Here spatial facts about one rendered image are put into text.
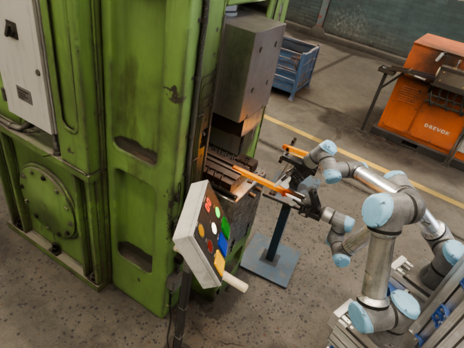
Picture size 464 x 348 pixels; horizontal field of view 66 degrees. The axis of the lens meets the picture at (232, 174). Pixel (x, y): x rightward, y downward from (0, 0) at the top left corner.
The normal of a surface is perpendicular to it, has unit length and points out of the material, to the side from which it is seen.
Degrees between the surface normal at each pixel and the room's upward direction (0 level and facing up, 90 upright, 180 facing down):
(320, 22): 90
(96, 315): 0
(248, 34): 90
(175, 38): 89
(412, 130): 90
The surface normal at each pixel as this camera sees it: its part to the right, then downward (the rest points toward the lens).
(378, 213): -0.94, -0.11
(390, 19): -0.58, 0.43
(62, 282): 0.16, -0.80
